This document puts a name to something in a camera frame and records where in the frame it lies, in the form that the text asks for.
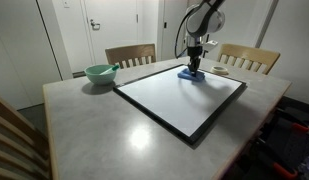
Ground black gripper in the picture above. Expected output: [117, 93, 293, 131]
[187, 46, 204, 73]

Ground blue microfibre cloth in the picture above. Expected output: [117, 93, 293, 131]
[176, 67, 206, 83]

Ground beige masking tape roll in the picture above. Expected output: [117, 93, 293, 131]
[209, 65, 230, 76]

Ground white interior door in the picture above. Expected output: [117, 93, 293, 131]
[159, 0, 192, 62]

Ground wooden slat-back chair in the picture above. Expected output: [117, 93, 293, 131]
[216, 43, 281, 75]
[104, 43, 157, 70]
[0, 91, 52, 180]

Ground white entry door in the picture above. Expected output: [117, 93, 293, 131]
[82, 0, 141, 68]

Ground mint green bowl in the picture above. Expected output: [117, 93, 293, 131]
[84, 64, 119, 86]

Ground black looped gripper cable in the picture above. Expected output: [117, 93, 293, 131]
[174, 46, 190, 60]

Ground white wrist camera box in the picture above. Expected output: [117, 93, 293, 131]
[201, 39, 219, 53]

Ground whiteboard with black frame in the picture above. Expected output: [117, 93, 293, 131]
[112, 63, 248, 146]

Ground long black arm cable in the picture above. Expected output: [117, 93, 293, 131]
[174, 0, 208, 54]

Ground green utensil with white handle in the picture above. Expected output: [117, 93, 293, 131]
[99, 64, 121, 76]

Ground silver lever door handle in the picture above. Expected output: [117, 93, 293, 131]
[89, 18, 102, 31]

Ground black clamp with orange handle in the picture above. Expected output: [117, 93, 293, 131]
[277, 109, 309, 133]

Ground black clamp with red handle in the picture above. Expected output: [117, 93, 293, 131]
[256, 136, 299, 180]

